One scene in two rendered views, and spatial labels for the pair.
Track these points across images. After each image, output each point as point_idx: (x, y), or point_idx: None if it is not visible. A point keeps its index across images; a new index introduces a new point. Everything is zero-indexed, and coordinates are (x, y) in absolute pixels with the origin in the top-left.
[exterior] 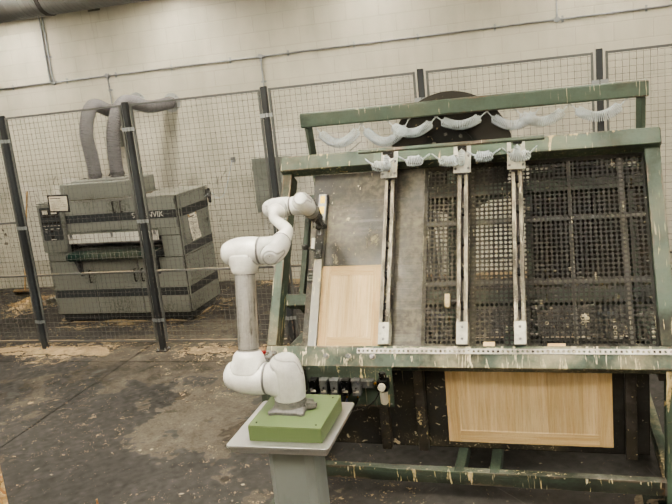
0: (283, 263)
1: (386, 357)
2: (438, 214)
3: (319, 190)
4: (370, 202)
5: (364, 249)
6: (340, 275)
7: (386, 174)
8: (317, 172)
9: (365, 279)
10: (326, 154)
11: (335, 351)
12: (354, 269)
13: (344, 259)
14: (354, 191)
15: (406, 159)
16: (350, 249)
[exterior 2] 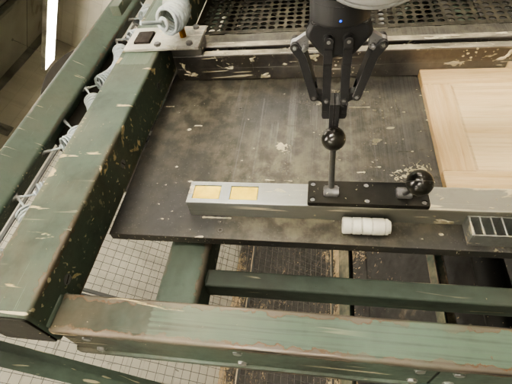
0: (475, 325)
1: None
2: (296, 16)
3: (165, 219)
4: (243, 105)
5: (375, 110)
6: (470, 148)
7: (193, 38)
8: (104, 207)
9: (468, 97)
10: (61, 158)
11: None
12: (443, 118)
13: (409, 149)
14: (202, 136)
15: None
16: (376, 138)
